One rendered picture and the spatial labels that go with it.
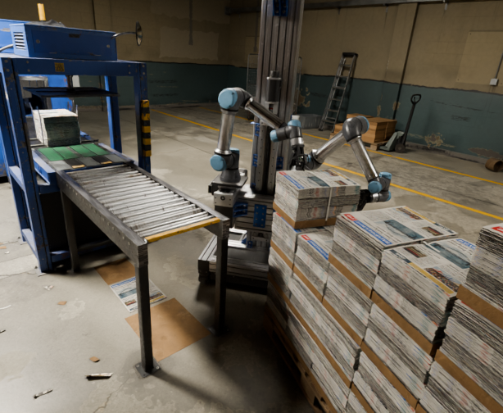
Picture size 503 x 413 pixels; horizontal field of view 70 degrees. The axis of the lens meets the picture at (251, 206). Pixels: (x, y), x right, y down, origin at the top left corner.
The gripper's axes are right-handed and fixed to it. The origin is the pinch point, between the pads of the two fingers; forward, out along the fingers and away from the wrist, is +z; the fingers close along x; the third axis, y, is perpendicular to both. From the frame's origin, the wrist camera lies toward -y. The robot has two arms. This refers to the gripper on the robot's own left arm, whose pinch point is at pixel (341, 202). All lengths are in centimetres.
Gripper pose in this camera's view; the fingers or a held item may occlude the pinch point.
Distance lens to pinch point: 228.5
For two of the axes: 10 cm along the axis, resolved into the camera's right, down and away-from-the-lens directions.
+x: 3.6, 3.8, -8.5
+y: 0.7, -9.2, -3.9
